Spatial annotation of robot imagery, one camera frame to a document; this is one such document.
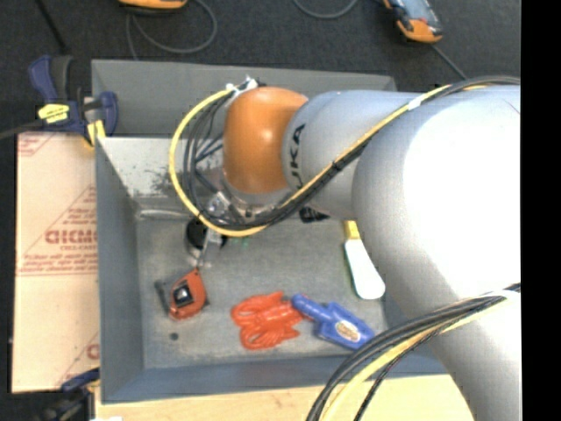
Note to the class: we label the grey metal bin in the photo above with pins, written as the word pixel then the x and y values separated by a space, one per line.
pixel 280 274

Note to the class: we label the white and yellow spatula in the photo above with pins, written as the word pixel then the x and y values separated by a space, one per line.
pixel 364 270

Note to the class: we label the orange and black tape measure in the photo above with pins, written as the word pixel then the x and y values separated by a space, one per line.
pixel 187 298

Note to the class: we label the brown cardboard board red print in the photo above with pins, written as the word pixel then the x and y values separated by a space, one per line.
pixel 52 217

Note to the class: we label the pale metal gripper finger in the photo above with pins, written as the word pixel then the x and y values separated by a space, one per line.
pixel 202 262

